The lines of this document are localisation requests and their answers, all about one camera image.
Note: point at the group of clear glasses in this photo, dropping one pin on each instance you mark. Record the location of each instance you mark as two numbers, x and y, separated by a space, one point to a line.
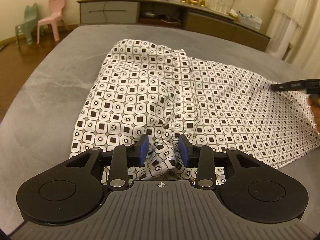
218 5

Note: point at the white printed box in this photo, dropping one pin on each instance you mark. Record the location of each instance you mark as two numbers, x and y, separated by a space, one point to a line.
250 20

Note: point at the gold tissue box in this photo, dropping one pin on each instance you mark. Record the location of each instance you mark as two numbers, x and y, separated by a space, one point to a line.
234 15

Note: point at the grey bowl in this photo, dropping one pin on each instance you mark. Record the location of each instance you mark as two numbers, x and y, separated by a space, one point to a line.
150 15

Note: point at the white curtain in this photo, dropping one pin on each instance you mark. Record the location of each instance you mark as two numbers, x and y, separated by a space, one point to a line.
297 17

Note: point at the pink plastic chair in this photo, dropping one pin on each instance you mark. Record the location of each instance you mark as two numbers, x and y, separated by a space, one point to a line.
56 7

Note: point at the white black patterned pants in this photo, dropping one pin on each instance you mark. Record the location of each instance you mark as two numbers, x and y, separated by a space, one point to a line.
225 105

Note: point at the gold lidded bowl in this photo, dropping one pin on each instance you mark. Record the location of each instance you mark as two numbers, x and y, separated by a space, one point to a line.
193 0

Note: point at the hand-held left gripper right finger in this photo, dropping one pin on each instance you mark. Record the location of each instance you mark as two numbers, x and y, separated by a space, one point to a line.
183 152

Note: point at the person's right hand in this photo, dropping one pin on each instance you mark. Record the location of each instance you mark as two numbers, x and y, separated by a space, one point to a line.
317 115

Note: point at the grey television cabinet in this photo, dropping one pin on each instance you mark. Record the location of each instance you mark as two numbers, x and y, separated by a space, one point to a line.
112 11

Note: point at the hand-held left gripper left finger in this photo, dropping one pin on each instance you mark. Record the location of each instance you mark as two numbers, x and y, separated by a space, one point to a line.
143 150

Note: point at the green plastic chair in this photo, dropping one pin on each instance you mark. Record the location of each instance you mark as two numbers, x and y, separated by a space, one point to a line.
30 13

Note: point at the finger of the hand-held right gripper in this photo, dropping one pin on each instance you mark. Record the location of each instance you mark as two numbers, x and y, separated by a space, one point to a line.
292 86

